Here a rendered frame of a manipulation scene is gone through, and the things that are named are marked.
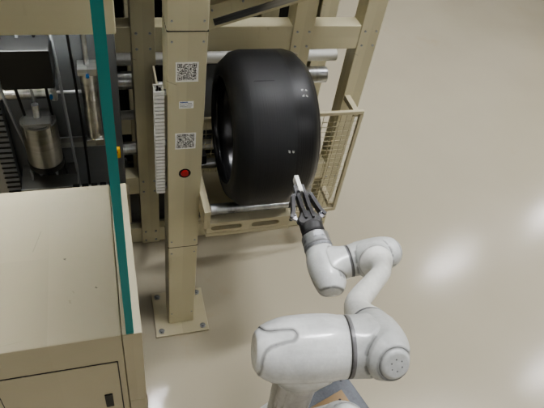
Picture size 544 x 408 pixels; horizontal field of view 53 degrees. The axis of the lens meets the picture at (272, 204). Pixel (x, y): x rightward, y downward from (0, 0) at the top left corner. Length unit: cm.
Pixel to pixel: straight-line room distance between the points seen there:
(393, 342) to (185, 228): 142
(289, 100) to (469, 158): 271
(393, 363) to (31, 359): 87
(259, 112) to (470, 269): 212
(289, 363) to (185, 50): 109
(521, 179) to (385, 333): 343
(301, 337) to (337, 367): 9
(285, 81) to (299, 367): 112
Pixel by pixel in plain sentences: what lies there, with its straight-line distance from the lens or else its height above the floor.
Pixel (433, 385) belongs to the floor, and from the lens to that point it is 306.
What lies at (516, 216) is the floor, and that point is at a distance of 414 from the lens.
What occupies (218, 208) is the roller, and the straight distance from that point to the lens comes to 222.
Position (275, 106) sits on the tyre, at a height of 143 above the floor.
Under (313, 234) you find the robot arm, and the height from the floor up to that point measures 125.
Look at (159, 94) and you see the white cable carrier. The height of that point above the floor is 142.
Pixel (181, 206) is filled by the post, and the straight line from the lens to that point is 227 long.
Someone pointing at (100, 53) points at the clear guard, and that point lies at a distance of 89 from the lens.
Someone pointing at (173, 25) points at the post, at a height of 167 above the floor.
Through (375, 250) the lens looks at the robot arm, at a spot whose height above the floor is 131.
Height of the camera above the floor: 252
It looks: 45 degrees down
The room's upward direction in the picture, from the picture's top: 10 degrees clockwise
